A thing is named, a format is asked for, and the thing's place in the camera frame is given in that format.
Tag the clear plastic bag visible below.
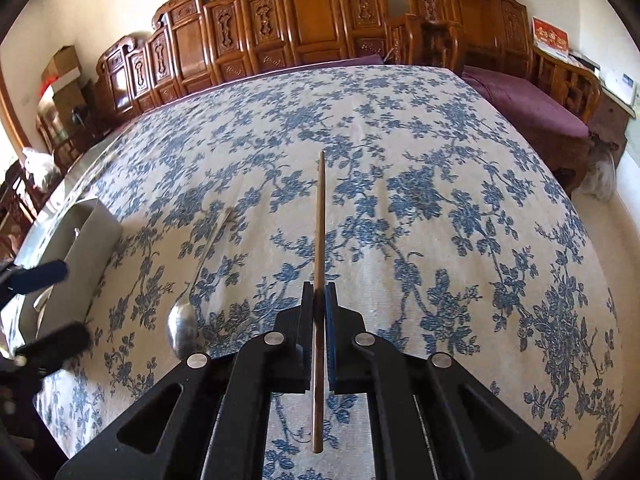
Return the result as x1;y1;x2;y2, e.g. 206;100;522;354
579;149;622;203

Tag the red calendar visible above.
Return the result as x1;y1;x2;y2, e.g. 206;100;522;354
531;16;571;64

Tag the brown wooden chopstick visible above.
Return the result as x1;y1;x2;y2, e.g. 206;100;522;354
310;150;327;455

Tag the white rectangular organizer box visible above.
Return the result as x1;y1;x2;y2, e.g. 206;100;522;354
0;197;124;348

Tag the long carved wooden bench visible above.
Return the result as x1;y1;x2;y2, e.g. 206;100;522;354
95;0;392;113

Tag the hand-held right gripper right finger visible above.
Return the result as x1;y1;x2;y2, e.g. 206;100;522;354
324;282;583;480

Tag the long metal spoon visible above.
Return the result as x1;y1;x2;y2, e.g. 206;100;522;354
166;207;235;362

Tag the large brown cardboard box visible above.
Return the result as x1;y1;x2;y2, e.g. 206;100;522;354
49;82;87;117

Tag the dark wooden chair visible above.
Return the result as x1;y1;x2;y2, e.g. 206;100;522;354
0;160;47;263

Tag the purple armchair cushion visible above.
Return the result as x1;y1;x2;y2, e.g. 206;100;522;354
460;66;591;142

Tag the long purple seat cushion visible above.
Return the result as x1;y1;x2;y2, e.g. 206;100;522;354
280;54;387;74

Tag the white box with red top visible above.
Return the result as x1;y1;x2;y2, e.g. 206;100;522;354
37;70;82;99

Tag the wooden side table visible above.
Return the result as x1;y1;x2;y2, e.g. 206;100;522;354
587;85;634;162

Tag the white plastic bag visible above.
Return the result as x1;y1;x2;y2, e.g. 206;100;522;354
22;147;64;187

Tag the carved wooden armchair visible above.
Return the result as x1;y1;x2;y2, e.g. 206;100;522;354
387;0;603;196

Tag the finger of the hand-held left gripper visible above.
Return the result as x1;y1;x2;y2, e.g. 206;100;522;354
0;259;69;296
12;322;92;376

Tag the blue floral tablecloth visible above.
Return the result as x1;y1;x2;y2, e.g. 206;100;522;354
30;62;626;480

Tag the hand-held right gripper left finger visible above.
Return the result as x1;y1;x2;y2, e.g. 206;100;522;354
55;282;316;480

